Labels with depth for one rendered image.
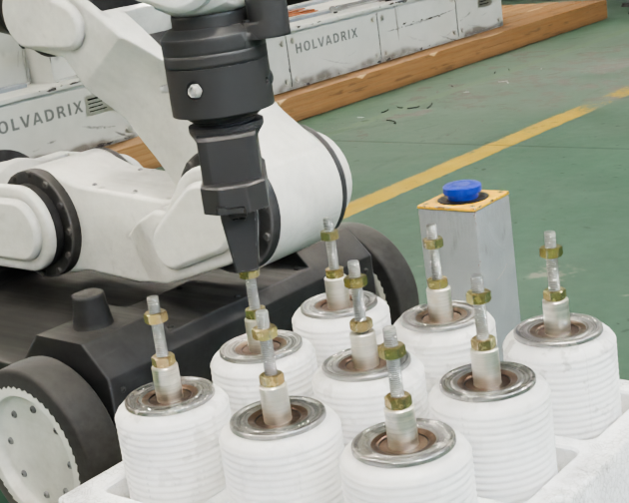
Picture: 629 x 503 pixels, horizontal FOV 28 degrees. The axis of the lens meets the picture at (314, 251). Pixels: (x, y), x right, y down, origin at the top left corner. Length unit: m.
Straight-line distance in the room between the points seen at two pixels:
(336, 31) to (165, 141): 2.61
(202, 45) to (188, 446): 0.32
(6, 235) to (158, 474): 0.67
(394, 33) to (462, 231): 2.99
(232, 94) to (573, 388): 0.37
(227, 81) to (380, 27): 3.16
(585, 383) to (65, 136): 2.35
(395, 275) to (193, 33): 0.71
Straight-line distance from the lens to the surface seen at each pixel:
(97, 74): 1.46
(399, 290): 1.66
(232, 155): 1.04
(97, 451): 1.32
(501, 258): 1.31
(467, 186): 1.29
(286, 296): 1.52
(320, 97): 3.83
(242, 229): 1.08
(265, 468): 0.95
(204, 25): 1.04
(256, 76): 1.04
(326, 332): 1.18
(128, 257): 1.54
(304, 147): 1.39
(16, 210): 1.61
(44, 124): 3.22
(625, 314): 1.86
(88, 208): 1.57
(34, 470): 1.43
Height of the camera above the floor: 0.63
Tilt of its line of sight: 16 degrees down
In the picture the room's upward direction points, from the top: 8 degrees counter-clockwise
